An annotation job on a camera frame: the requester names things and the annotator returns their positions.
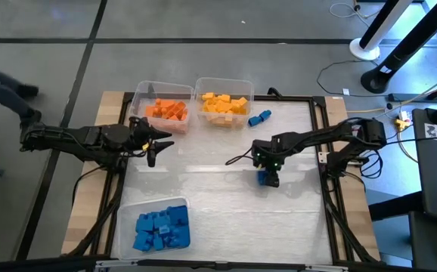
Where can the black frame clamp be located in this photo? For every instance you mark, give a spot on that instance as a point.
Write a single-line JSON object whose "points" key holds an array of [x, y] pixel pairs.
{"points": [[274, 91]]}

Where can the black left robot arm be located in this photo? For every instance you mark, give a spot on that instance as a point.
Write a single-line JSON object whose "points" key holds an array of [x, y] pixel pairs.
{"points": [[75, 141]]}

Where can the clear plastic bin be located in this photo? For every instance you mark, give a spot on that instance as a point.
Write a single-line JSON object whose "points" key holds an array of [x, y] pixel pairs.
{"points": [[126, 226], [162, 87], [224, 84]]}

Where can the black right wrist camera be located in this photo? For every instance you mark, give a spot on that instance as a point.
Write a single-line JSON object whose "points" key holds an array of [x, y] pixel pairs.
{"points": [[258, 158]]}

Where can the person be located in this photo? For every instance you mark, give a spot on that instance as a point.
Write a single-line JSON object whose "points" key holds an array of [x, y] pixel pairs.
{"points": [[7, 98]]}

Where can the white mounting plate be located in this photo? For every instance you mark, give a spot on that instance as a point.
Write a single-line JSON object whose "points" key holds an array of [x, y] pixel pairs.
{"points": [[323, 157]]}

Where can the small orange toy block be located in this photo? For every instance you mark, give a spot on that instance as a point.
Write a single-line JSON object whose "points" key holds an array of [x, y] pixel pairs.
{"points": [[158, 107]]}

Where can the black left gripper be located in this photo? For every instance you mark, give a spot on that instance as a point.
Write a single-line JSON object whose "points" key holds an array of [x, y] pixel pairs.
{"points": [[141, 136]]}

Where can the white pole stand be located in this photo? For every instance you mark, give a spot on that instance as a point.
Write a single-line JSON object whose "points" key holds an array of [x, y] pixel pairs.
{"points": [[366, 47]]}

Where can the yellow power plug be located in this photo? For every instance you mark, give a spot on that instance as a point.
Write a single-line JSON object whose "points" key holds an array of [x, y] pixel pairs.
{"points": [[400, 124]]}

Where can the white power strip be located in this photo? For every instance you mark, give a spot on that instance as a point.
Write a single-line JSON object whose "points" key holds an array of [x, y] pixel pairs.
{"points": [[405, 114]]}

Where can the small blue toy block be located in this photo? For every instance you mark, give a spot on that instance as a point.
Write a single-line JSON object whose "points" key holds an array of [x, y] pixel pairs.
{"points": [[182, 238], [158, 243], [144, 223]]}

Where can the orange wedge toy block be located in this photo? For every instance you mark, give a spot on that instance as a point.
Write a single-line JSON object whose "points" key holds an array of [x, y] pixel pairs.
{"points": [[179, 106], [149, 111]]}

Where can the black power adapter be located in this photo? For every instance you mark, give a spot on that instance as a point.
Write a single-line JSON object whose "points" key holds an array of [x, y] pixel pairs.
{"points": [[393, 97]]}

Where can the silver frame bracket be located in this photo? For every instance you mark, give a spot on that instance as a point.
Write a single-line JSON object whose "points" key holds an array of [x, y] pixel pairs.
{"points": [[326, 268]]}

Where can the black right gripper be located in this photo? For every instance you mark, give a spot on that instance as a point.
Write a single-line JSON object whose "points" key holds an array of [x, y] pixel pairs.
{"points": [[273, 151]]}

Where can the white paper scrap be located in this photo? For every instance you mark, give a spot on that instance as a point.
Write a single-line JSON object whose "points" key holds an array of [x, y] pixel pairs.
{"points": [[347, 91]]}

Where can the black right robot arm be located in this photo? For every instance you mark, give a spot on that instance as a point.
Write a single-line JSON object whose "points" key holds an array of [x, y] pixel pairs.
{"points": [[328, 136]]}

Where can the black metal table frame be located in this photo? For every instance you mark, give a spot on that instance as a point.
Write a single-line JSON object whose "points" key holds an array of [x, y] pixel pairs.
{"points": [[298, 99]]}

